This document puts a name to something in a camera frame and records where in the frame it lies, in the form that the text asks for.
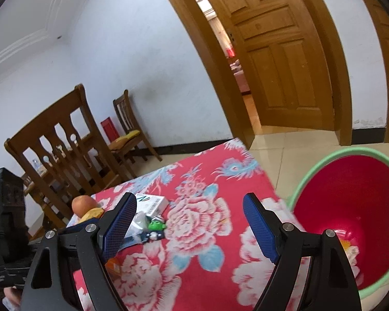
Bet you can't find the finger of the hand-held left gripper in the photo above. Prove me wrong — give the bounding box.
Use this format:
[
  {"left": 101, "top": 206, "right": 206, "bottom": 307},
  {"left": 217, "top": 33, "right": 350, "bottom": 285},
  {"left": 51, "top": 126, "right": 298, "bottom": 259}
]
[{"left": 57, "top": 225, "right": 85, "bottom": 238}]

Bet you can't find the wooden chair with cushion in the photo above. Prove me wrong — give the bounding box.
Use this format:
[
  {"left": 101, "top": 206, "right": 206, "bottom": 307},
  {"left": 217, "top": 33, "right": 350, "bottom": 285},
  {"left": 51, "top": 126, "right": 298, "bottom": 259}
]
[{"left": 108, "top": 89, "right": 163, "bottom": 179}]

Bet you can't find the white paper ball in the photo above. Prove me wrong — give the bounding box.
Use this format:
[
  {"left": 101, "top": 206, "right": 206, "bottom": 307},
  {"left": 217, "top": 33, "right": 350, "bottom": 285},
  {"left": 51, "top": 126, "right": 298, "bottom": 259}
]
[{"left": 342, "top": 244, "right": 360, "bottom": 277}]

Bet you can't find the open wooden door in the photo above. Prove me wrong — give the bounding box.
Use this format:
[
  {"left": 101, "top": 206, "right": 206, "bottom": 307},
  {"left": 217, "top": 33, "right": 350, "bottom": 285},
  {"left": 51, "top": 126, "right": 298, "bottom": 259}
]
[{"left": 201, "top": 0, "right": 336, "bottom": 130}]

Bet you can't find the large wooden chair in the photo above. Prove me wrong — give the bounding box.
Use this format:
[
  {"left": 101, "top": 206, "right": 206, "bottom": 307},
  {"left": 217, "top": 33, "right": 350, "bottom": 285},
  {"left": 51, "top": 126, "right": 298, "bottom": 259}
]
[{"left": 4, "top": 83, "right": 122, "bottom": 230}]

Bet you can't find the yellow banana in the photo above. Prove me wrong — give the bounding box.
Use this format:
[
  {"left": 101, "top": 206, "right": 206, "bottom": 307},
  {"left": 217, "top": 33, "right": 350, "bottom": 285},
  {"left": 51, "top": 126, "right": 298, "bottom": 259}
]
[{"left": 79, "top": 208, "right": 105, "bottom": 223}]

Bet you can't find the red bucket with green rim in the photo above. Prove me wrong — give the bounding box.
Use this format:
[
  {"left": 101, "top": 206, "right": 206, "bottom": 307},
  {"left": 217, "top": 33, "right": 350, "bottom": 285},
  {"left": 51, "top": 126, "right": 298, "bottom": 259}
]
[{"left": 287, "top": 147, "right": 389, "bottom": 302}]

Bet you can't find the clear plastic wrapper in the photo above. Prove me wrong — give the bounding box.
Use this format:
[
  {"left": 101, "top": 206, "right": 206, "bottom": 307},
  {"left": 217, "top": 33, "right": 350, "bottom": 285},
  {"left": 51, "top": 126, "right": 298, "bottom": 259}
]
[{"left": 130, "top": 212, "right": 151, "bottom": 237}]

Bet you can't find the red floral tablecloth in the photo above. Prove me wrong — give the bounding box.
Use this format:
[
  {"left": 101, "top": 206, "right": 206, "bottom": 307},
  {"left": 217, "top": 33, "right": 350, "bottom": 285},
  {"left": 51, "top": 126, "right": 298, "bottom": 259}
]
[{"left": 65, "top": 138, "right": 312, "bottom": 311}]

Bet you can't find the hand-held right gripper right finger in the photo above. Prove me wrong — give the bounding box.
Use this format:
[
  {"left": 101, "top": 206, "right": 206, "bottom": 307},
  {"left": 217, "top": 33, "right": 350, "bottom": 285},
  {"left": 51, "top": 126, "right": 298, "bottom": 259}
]
[{"left": 242, "top": 193, "right": 364, "bottom": 311}]

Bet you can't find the white and teal box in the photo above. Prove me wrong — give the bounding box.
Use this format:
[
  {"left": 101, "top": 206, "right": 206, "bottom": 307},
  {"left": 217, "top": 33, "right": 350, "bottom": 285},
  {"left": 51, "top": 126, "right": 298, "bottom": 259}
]
[{"left": 134, "top": 194, "right": 169, "bottom": 217}]

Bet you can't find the open door's wooden frame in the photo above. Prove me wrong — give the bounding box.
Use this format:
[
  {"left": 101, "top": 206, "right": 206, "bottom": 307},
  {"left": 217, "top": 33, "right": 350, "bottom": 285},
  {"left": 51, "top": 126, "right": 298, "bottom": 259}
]
[{"left": 152, "top": 0, "right": 352, "bottom": 151}]

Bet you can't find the yellow seat cushion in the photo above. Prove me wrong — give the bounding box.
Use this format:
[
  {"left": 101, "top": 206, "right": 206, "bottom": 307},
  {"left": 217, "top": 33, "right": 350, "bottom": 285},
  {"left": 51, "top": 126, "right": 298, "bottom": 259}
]
[{"left": 108, "top": 130, "right": 141, "bottom": 151}]

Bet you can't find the pink sofa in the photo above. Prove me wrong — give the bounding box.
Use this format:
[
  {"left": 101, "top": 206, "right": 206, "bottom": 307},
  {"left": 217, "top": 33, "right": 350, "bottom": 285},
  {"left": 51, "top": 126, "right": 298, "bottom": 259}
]
[{"left": 228, "top": 58, "right": 252, "bottom": 94}]

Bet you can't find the red apple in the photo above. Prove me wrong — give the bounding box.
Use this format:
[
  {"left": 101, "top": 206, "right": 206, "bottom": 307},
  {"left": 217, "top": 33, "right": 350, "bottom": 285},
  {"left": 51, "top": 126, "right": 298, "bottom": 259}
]
[{"left": 72, "top": 195, "right": 99, "bottom": 217}]

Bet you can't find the green toy figure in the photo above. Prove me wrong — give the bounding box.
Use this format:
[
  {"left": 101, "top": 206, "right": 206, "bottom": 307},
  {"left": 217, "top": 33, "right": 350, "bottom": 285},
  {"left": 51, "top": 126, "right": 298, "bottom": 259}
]
[{"left": 143, "top": 217, "right": 167, "bottom": 242}]

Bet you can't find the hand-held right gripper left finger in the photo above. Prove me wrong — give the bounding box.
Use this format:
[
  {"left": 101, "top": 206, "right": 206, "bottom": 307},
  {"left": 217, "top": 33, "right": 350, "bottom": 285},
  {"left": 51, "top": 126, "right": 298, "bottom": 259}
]
[{"left": 19, "top": 192, "right": 138, "bottom": 311}]

